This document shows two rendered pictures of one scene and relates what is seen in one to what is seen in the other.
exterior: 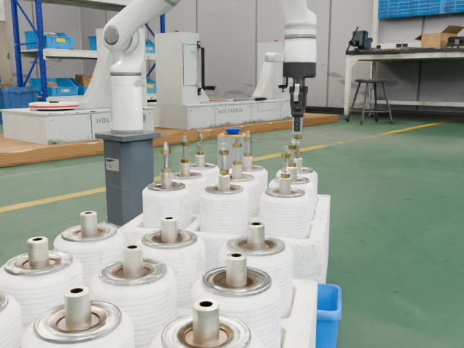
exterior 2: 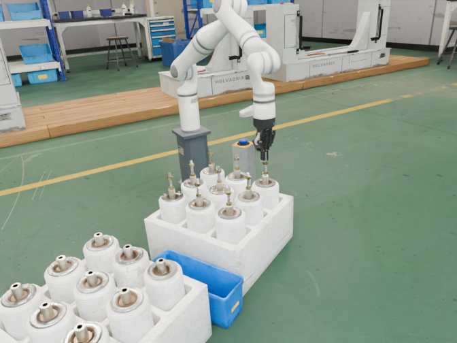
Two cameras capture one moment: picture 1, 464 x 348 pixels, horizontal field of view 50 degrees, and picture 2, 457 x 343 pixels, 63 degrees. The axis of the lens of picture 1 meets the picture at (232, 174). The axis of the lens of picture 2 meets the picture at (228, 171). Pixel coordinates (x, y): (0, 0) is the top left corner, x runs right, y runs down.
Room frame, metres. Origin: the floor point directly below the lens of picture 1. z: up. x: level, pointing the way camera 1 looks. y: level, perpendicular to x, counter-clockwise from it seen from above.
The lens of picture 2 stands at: (-0.01, -0.47, 0.85)
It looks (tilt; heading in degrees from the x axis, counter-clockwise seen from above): 24 degrees down; 22
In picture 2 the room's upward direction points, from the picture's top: 4 degrees counter-clockwise
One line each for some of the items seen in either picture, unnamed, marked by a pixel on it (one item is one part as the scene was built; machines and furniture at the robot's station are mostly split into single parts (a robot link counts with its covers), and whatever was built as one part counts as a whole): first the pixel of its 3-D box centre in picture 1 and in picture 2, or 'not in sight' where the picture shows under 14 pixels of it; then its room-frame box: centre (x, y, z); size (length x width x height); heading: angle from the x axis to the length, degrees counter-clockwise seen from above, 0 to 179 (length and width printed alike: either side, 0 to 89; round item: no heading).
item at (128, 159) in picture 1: (130, 180); (194, 158); (1.52, 0.32, 0.15); 0.15 x 0.15 x 0.30; 49
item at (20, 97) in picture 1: (9, 105); (178, 53); (5.30, 2.35, 0.19); 0.50 x 0.41 x 0.37; 54
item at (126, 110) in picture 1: (127, 104); (189, 112); (1.52, 0.32, 0.39); 0.09 x 0.09 x 0.17; 49
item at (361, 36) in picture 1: (360, 39); not in sight; (5.55, -1.39, 0.87); 0.41 x 0.17 x 0.25; 139
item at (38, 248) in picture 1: (38, 253); (62, 263); (0.55, 0.23, 0.26); 0.02 x 0.02 x 0.03
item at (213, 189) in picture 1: (224, 189); (199, 204); (0.94, 0.02, 0.25); 0.08 x 0.08 x 0.01
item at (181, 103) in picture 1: (226, 79); (326, 35); (4.48, 0.05, 0.45); 1.51 x 0.57 x 0.74; 139
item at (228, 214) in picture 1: (224, 235); (202, 227); (0.94, 0.02, 0.16); 0.10 x 0.10 x 0.18
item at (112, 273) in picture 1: (133, 272); (92, 282); (0.53, 0.11, 0.25); 0.08 x 0.08 x 0.01
